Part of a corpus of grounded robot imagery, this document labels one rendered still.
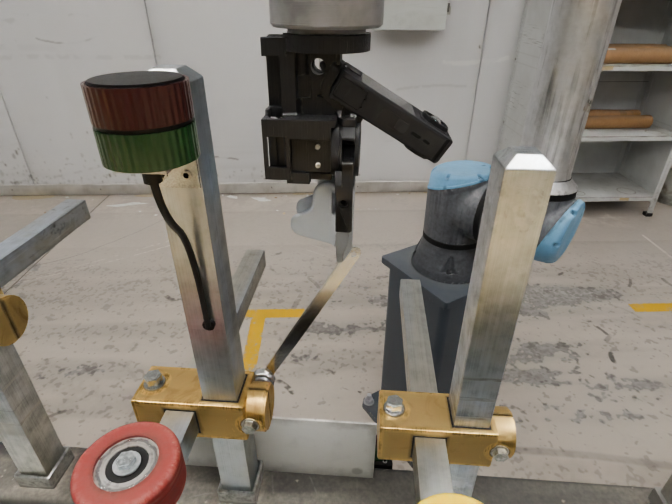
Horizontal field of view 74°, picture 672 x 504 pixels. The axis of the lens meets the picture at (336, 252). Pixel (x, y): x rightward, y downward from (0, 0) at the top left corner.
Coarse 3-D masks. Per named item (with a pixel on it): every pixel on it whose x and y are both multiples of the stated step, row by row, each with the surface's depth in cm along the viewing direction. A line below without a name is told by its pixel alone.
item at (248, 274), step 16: (256, 256) 71; (240, 272) 67; (256, 272) 68; (240, 288) 63; (256, 288) 68; (240, 304) 60; (240, 320) 60; (176, 416) 44; (192, 416) 44; (176, 432) 42; (192, 432) 44
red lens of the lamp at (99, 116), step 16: (96, 96) 24; (112, 96) 24; (128, 96) 24; (144, 96) 24; (160, 96) 25; (176, 96) 25; (96, 112) 25; (112, 112) 24; (128, 112) 24; (144, 112) 25; (160, 112) 25; (176, 112) 26; (192, 112) 27; (112, 128) 25; (128, 128) 25; (144, 128) 25
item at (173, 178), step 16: (96, 80) 25; (112, 80) 25; (128, 80) 25; (144, 80) 25; (160, 80) 25; (176, 80) 26; (96, 128) 26; (160, 128) 26; (176, 128) 26; (144, 176) 28; (160, 176) 29; (176, 176) 32; (192, 176) 32; (160, 192) 29; (160, 208) 30; (176, 224) 32; (192, 256) 35; (208, 320) 38
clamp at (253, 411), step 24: (168, 384) 46; (192, 384) 46; (264, 384) 46; (144, 408) 45; (168, 408) 44; (192, 408) 44; (216, 408) 44; (240, 408) 44; (264, 408) 45; (216, 432) 46; (240, 432) 45
